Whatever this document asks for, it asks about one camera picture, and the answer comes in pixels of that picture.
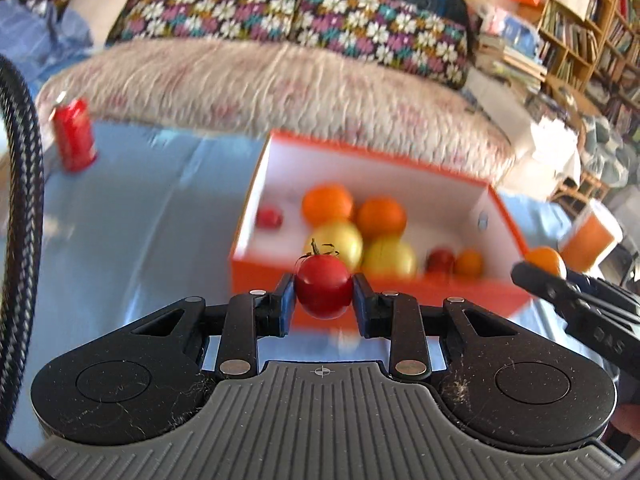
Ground small yellow pear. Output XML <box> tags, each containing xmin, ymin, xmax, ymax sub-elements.
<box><xmin>304</xmin><ymin>220</ymin><xmax>364</xmax><ymax>270</ymax></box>

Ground blue star-print tablecloth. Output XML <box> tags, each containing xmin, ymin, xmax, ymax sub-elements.
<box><xmin>0</xmin><ymin>120</ymin><xmax>621</xmax><ymax>456</ymax></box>

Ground blue circle-print chair cushion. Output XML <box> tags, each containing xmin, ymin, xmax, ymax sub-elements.
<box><xmin>582</xmin><ymin>115</ymin><xmax>631</xmax><ymax>186</ymax></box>

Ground wooden bookshelf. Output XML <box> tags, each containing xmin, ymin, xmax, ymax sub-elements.
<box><xmin>537</xmin><ymin>0</ymin><xmax>640</xmax><ymax>146</ymax></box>

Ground large yellow pear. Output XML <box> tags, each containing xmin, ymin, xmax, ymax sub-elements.
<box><xmin>361</xmin><ymin>236</ymin><xmax>418</xmax><ymax>281</ymax></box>

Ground large orange tomato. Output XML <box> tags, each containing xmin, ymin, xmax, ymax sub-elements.
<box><xmin>356</xmin><ymin>196</ymin><xmax>407</xmax><ymax>238</ymax></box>
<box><xmin>301</xmin><ymin>185</ymin><xmax>355</xmax><ymax>226</ymax></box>

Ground white covered side table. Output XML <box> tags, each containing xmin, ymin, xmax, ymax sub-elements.
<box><xmin>465</xmin><ymin>67</ymin><xmax>581</xmax><ymax>181</ymax></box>

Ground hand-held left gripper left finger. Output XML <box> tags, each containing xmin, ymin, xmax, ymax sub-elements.
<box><xmin>130</xmin><ymin>272</ymin><xmax>296</xmax><ymax>381</ymax></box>

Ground floral sofa cushion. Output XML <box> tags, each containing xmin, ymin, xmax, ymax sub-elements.
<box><xmin>292</xmin><ymin>0</ymin><xmax>471</xmax><ymax>88</ymax></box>
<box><xmin>107</xmin><ymin>0</ymin><xmax>296</xmax><ymax>43</ymax></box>

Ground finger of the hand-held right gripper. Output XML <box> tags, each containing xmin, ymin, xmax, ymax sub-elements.
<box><xmin>510</xmin><ymin>260</ymin><xmax>640</xmax><ymax>363</ymax></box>
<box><xmin>565</xmin><ymin>269</ymin><xmax>640</xmax><ymax>318</ymax></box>

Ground orange canister with lid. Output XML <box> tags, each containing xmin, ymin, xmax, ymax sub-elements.
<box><xmin>557</xmin><ymin>200</ymin><xmax>623</xmax><ymax>273</ymax></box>

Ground wicker chair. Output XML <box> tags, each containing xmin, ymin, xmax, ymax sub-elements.
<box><xmin>550</xmin><ymin>85</ymin><xmax>616</xmax><ymax>203</ymax></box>

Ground crumpled blue sheet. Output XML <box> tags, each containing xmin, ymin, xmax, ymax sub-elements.
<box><xmin>0</xmin><ymin>0</ymin><xmax>96</xmax><ymax>61</ymax></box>

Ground white pillow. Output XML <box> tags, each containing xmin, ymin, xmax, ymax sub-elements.
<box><xmin>65</xmin><ymin>0</ymin><xmax>143</xmax><ymax>48</ymax></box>

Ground quilted sofa seat cover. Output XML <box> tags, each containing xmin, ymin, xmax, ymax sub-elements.
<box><xmin>35</xmin><ymin>40</ymin><xmax>516</xmax><ymax>181</ymax></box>

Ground black braided cable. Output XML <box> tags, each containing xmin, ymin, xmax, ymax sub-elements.
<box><xmin>0</xmin><ymin>54</ymin><xmax>46</xmax><ymax>441</ymax></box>

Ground orange cardboard box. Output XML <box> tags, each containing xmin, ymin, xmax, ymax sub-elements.
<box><xmin>229</xmin><ymin>129</ymin><xmax>533</xmax><ymax>321</ymax></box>

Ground stack of books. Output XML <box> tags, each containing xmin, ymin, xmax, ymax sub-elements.
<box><xmin>475</xmin><ymin>45</ymin><xmax>548</xmax><ymax>96</ymax></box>

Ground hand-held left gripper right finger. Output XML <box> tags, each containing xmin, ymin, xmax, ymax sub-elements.
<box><xmin>352</xmin><ymin>274</ymin><xmax>516</xmax><ymax>382</ymax></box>

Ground red cherry tomato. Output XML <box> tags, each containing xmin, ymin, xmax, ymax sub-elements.
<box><xmin>426</xmin><ymin>247</ymin><xmax>457</xmax><ymax>275</ymax></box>
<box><xmin>256</xmin><ymin>206</ymin><xmax>285</xmax><ymax>231</ymax></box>
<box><xmin>294</xmin><ymin>240</ymin><xmax>355</xmax><ymax>320</ymax></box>

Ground red soda can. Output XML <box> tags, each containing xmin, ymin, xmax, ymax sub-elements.
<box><xmin>52</xmin><ymin>92</ymin><xmax>98</xmax><ymax>173</ymax></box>

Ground orange cherry tomato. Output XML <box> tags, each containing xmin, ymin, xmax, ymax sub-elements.
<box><xmin>525</xmin><ymin>246</ymin><xmax>568</xmax><ymax>278</ymax></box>
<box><xmin>454</xmin><ymin>250</ymin><xmax>485</xmax><ymax>277</ymax></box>

